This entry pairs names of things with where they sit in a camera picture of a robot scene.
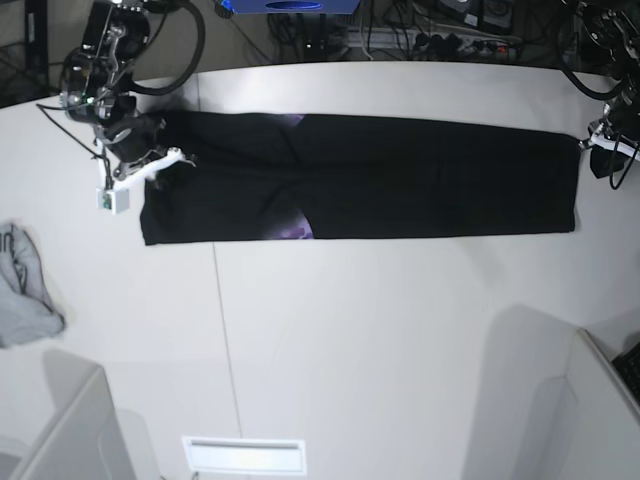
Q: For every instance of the white bin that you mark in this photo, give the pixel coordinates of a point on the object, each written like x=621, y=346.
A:
x=84, y=438
x=594, y=430

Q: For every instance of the black T-shirt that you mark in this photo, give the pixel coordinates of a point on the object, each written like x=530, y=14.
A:
x=252, y=177

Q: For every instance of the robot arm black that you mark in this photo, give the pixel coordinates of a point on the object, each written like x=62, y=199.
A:
x=612, y=30
x=97, y=86

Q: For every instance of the grey crumpled cloth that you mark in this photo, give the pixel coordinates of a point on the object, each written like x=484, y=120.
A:
x=27, y=310

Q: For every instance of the white bin left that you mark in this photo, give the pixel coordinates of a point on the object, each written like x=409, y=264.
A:
x=84, y=438

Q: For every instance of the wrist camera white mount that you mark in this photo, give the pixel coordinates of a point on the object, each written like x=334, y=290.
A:
x=602, y=136
x=113, y=193

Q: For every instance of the black keyboard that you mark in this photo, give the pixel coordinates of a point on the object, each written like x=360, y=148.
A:
x=627, y=366

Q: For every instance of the black monitor stand left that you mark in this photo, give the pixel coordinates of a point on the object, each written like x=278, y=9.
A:
x=36, y=35

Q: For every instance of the white bin right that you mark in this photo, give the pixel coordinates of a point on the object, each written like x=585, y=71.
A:
x=594, y=430

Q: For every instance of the blue box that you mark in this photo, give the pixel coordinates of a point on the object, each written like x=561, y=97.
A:
x=345, y=7

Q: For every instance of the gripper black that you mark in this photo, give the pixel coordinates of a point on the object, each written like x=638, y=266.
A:
x=130, y=135
x=623, y=119

